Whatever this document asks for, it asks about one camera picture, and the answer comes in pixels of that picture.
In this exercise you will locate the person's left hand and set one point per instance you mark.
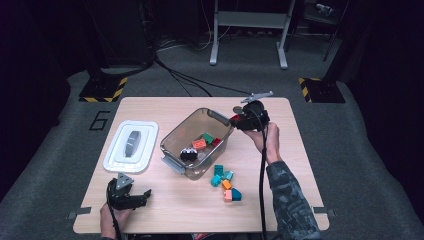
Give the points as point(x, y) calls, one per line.
point(110, 221)

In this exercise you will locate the pink toy block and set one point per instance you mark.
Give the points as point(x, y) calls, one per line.
point(228, 195)

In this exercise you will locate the small white grey device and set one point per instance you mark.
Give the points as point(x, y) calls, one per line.
point(323, 8)

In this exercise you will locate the person's right hand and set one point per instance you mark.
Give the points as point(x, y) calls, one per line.
point(270, 143)

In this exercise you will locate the grey tape strip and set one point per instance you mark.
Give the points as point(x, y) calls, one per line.
point(321, 210)
point(80, 211)

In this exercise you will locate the dark teal toy block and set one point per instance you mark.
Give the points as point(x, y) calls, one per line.
point(219, 170)

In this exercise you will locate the clear brown plastic container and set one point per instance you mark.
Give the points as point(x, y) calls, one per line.
point(181, 133)

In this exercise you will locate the black stand post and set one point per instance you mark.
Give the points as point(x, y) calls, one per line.
point(335, 66)

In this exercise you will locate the orange toy block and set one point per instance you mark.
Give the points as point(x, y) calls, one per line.
point(227, 184)

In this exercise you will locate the black cabinet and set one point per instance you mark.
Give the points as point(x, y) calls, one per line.
point(123, 30)

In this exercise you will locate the white container lid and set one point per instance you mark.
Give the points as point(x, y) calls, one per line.
point(146, 133)

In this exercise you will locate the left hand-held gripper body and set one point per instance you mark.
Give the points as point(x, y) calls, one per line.
point(119, 195)

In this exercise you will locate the pale teal toy block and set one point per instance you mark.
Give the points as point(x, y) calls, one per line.
point(228, 175)

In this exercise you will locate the red toy block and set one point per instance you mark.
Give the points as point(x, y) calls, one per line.
point(216, 142)
point(235, 117)

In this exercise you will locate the red packet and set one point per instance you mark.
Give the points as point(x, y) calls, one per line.
point(199, 237)

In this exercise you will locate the black object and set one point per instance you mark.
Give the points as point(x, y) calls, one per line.
point(189, 154)

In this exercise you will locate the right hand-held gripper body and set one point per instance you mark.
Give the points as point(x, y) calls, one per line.
point(256, 115)

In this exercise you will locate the cyan toy block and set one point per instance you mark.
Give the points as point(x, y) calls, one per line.
point(216, 181)

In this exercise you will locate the blue toy block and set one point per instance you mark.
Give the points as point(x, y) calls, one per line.
point(237, 194)

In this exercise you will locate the orange-red toy block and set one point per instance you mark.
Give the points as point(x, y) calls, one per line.
point(199, 144)

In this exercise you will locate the white metal stand frame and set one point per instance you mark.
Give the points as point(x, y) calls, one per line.
point(250, 19)

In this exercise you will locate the green toy block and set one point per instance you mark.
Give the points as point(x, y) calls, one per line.
point(208, 138)

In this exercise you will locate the black yellow-striped stand base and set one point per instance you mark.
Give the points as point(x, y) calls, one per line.
point(325, 91)
point(100, 89)

